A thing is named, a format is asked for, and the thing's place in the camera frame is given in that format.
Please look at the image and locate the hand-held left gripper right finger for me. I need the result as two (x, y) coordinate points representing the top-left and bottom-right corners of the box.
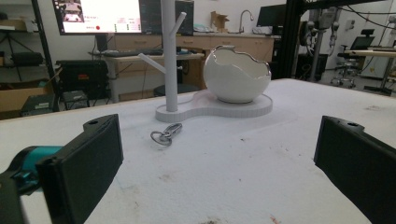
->
(313, 115), (396, 224)

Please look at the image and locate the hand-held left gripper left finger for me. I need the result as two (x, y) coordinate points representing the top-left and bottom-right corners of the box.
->
(35, 113), (124, 224)

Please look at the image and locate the silver metal keychain clasp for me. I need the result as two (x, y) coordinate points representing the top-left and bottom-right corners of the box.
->
(149, 122), (184, 147)

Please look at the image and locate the white tree-shaped stand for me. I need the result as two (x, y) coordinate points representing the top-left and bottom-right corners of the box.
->
(137, 0), (274, 123)

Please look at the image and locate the white egg-shaped bowl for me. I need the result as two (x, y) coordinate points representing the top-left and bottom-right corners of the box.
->
(203, 44), (272, 105)

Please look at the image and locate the small black box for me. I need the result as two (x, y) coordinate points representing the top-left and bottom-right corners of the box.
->
(62, 90), (91, 110)

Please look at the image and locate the black equipment case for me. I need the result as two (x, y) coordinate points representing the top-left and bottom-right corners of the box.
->
(55, 59), (110, 101)

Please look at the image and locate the wooden table with metal legs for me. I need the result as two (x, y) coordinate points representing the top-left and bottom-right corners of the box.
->
(344, 46), (396, 96)

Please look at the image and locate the black office chair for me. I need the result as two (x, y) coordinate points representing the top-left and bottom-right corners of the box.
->
(330, 28), (376, 89)

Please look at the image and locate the wooden desk with white legs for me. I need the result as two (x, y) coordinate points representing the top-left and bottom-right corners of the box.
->
(89, 50), (206, 104)

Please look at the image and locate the black keyboard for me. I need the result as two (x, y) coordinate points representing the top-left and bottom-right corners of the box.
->
(101, 48), (164, 58)

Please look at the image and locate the black metal shelf rack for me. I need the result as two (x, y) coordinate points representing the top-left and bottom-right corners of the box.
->
(0, 0), (60, 113)

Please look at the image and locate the grey metal stand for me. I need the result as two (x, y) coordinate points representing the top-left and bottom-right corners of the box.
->
(303, 7), (340, 83)

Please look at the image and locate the large computer monitor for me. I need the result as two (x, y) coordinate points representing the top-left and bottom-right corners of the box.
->
(51, 0), (195, 36)

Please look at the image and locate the small black monitor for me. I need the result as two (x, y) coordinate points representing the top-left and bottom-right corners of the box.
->
(256, 3), (288, 28)

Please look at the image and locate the silver faucet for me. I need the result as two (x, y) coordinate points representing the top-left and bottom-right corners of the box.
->
(237, 9), (255, 35)

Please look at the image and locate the wooden cabinet counter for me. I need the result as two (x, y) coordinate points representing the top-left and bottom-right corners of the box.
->
(106, 31), (281, 63)

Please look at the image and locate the open cardboard box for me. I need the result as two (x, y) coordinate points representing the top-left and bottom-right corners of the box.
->
(209, 10), (231, 32)

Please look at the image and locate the black metal frame post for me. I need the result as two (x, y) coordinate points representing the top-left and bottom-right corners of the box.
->
(276, 0), (382, 80)

